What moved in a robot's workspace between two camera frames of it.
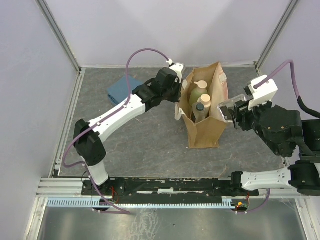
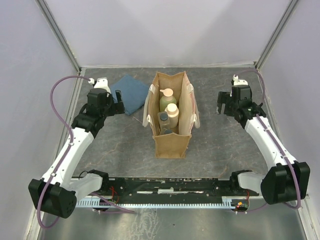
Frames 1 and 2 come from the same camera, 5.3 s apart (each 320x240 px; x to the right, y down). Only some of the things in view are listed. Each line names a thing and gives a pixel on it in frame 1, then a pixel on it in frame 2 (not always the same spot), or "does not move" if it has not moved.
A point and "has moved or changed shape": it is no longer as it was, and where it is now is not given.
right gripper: (242, 109) to (222, 97)
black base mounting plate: (164, 187) does not move
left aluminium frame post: (53, 25) does not move
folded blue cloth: (119, 91) does not move
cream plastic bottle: (205, 98) to (173, 112)
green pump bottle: (196, 93) has moved or changed shape
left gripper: (178, 95) to (109, 98)
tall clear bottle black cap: (226, 108) has moved or changed shape
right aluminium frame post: (274, 36) does not move
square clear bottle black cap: (199, 112) to (164, 120)
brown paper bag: (207, 133) to (171, 110)
